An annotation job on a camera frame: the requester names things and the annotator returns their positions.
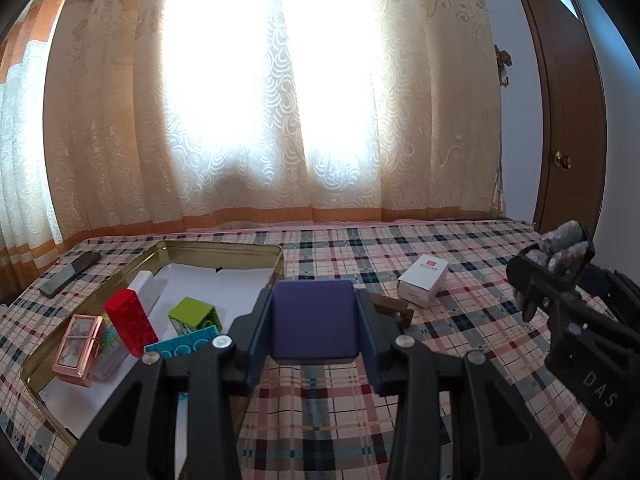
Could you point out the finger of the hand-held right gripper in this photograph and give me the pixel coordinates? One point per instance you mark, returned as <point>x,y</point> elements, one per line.
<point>597,277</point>
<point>532,280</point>

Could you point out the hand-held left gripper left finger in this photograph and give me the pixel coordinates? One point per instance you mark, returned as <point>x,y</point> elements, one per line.
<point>262,322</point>

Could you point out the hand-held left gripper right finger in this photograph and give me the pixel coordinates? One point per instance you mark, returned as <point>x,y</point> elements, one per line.
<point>369,325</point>

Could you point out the grey fuzzy object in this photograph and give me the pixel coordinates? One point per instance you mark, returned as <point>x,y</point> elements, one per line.
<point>560,237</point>

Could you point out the purple toy block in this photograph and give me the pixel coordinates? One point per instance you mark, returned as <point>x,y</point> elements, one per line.
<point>315,320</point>

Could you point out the teal toy block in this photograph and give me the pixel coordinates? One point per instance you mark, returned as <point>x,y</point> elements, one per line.
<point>185,342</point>

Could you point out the gold metal tin box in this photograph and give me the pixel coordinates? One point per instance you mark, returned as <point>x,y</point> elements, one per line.
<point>225,250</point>

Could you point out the red toy block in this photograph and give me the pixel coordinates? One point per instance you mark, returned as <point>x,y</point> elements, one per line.
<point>127,320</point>

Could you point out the clear plastic case green label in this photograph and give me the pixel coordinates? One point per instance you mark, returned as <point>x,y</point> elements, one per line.
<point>111,344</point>

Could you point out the rose gold framed box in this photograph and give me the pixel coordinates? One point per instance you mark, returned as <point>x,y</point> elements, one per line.
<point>75,350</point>

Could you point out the person's right forearm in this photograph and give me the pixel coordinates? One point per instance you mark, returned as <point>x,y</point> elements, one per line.
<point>592,445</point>

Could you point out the dark brown wooden piece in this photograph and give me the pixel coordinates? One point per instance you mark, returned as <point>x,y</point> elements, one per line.
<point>392,307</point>

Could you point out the white paper liner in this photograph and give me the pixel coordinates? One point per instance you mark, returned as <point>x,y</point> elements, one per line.
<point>235,292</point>

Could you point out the green toy block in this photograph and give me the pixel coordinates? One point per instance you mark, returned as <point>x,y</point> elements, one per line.
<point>190,312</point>

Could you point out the white cardboard box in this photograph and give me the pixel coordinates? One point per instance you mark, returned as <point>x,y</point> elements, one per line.
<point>425,272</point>

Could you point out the plaid bedsheet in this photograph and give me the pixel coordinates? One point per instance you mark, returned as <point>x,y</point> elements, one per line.
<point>320,410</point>

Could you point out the white charger plug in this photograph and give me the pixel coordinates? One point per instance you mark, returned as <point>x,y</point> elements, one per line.
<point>147,287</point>

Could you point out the brass door knob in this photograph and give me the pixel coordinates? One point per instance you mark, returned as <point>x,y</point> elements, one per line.
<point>563,161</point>

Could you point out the cream patterned curtain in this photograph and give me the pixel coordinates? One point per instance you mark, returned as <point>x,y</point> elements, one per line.
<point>280,170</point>

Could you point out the black phone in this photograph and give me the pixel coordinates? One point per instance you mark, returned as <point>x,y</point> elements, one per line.
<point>85,261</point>

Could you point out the brown wooden door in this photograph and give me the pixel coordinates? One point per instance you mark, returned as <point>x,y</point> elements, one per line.
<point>565,85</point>

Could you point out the grey remote control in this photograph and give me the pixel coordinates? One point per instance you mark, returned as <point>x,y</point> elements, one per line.
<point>57,281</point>

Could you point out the metal wall hook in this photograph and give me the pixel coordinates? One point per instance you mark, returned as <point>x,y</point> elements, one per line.
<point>502,62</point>

